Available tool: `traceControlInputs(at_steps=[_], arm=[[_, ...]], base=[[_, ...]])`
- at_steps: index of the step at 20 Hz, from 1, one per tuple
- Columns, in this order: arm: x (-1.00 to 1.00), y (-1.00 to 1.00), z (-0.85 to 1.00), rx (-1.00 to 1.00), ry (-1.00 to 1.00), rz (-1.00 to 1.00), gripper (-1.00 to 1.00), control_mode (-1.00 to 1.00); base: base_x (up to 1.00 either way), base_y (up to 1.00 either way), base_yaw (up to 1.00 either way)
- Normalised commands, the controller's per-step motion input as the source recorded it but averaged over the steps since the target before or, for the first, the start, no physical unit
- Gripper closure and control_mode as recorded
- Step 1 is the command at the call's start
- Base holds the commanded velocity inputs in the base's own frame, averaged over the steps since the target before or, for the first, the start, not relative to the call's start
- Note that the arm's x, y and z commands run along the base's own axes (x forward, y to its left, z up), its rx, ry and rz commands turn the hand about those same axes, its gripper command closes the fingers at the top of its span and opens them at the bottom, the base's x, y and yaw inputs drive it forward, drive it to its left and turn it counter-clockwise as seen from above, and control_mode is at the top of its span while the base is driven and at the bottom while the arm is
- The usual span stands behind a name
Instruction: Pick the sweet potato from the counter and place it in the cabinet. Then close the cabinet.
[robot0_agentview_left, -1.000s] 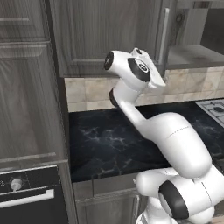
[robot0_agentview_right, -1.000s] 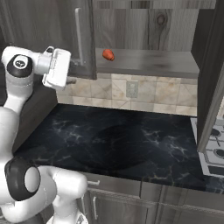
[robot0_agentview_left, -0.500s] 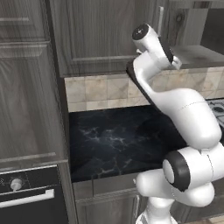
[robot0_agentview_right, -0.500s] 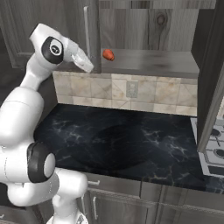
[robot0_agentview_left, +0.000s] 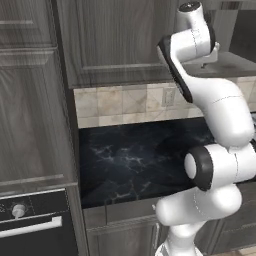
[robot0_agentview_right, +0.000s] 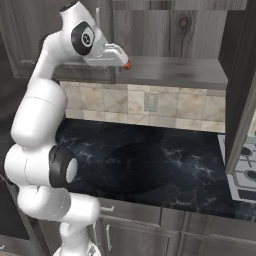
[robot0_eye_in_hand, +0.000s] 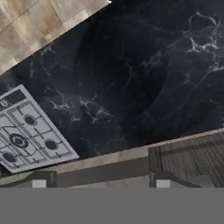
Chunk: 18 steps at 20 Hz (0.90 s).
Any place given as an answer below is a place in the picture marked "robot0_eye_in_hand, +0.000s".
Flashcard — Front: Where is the grey wooden drawer front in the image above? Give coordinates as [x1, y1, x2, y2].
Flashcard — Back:
[148, 131, 224, 188]

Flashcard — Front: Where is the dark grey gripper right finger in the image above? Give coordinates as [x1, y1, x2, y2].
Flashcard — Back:
[148, 171, 205, 189]

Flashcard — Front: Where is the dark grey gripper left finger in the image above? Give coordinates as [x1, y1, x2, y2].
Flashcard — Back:
[0, 170, 58, 189]

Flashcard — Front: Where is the silver gas hob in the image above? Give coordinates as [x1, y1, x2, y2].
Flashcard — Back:
[0, 83, 81, 174]

